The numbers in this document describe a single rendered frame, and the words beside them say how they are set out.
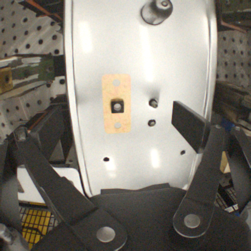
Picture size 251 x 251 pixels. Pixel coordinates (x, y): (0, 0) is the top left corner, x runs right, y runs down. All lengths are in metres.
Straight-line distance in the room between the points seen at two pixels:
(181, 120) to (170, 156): 0.12
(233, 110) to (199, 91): 0.07
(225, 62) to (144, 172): 0.54
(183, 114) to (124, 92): 0.09
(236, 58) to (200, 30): 0.48
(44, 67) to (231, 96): 0.28
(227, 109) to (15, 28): 0.64
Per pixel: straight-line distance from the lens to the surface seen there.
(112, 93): 0.21
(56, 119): 0.17
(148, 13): 0.20
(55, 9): 0.34
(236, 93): 0.27
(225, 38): 0.69
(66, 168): 0.28
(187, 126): 0.16
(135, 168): 0.28
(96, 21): 0.22
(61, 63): 0.39
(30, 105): 0.60
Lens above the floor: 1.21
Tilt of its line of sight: 66 degrees down
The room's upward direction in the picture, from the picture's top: 165 degrees clockwise
